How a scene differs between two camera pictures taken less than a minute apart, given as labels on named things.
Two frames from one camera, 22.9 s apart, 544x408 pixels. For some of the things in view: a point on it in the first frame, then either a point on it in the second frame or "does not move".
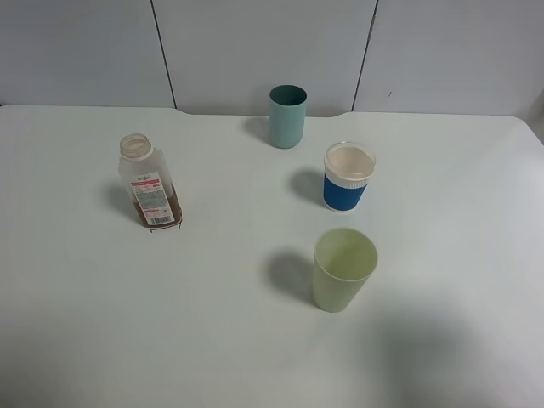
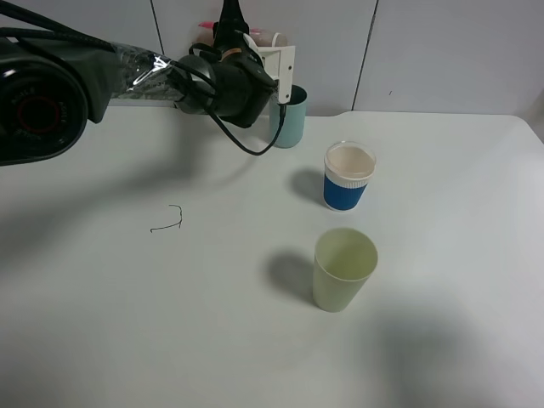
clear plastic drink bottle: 145,173 to 203,35
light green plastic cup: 344,260 does not move
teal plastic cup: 287,112 does not move
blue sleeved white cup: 348,167 does not move
